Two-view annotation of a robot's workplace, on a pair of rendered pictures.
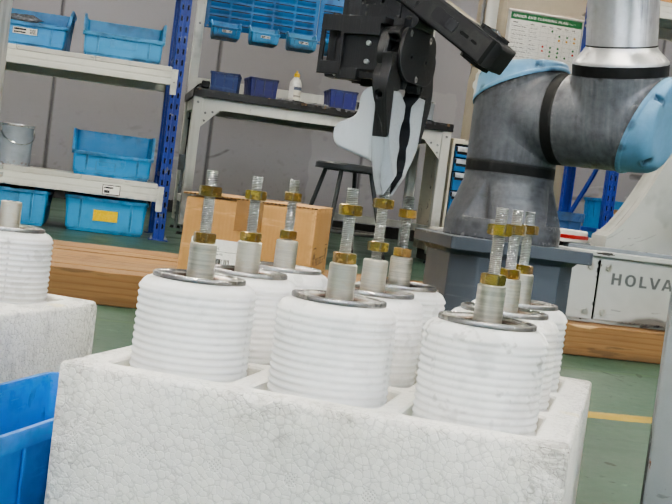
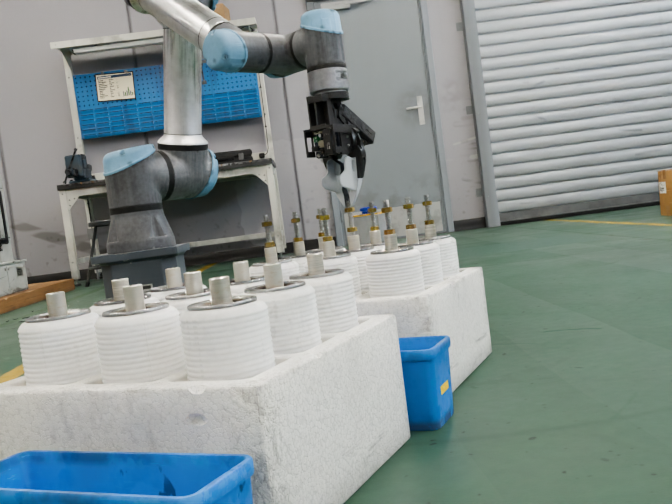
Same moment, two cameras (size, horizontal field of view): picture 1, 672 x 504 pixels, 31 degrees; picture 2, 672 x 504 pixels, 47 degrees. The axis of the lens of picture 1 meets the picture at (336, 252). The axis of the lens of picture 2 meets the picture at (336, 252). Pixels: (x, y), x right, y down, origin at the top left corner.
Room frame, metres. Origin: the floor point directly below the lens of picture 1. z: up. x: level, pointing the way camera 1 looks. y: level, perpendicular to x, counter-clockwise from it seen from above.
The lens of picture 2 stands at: (0.83, 1.45, 0.34)
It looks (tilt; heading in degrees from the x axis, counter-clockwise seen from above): 3 degrees down; 280
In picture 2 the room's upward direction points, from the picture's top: 7 degrees counter-clockwise
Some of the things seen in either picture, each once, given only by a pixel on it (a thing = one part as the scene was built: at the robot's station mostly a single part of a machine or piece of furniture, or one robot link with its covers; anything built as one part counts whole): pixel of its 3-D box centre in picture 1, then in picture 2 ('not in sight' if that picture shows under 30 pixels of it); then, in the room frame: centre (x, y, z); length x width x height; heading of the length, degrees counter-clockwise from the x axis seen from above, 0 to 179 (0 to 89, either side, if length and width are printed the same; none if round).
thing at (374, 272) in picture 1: (373, 277); (354, 243); (1.06, -0.04, 0.26); 0.02 x 0.02 x 0.03
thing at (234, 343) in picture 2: not in sight; (233, 386); (1.10, 0.64, 0.16); 0.10 x 0.10 x 0.18
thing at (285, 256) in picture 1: (285, 256); (271, 256); (1.20, 0.05, 0.26); 0.02 x 0.02 x 0.03
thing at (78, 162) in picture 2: not in sight; (77, 167); (3.63, -3.97, 0.87); 0.41 x 0.17 x 0.25; 101
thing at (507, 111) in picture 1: (522, 113); (134, 175); (1.56, -0.22, 0.47); 0.13 x 0.12 x 0.14; 55
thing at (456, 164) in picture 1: (472, 205); not in sight; (6.77, -0.73, 0.35); 0.59 x 0.47 x 0.69; 11
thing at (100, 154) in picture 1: (112, 155); not in sight; (5.68, 1.11, 0.36); 0.50 x 0.38 x 0.21; 12
